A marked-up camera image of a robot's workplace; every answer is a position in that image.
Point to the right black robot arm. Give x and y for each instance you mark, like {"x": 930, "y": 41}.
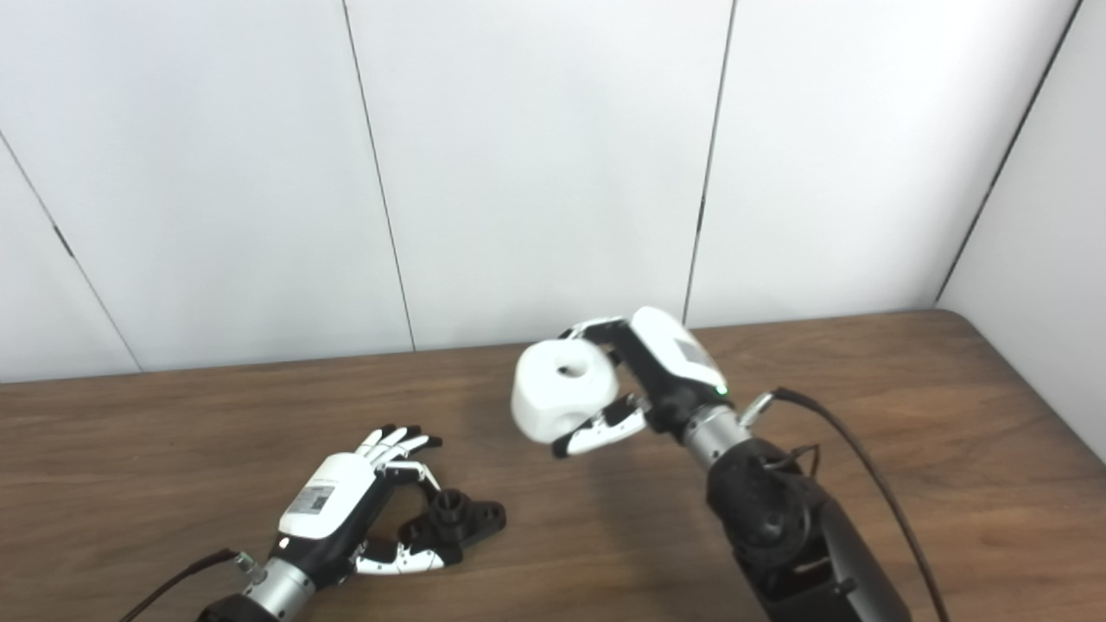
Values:
{"x": 778, "y": 518}

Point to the black flanged holder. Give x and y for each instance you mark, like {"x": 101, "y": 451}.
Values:
{"x": 475, "y": 518}

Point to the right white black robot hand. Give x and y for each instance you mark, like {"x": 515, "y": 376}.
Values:
{"x": 674, "y": 354}

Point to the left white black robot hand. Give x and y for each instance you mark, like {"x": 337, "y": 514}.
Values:
{"x": 328, "y": 497}

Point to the round white piece with holes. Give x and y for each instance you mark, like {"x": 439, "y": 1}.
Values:
{"x": 553, "y": 406}

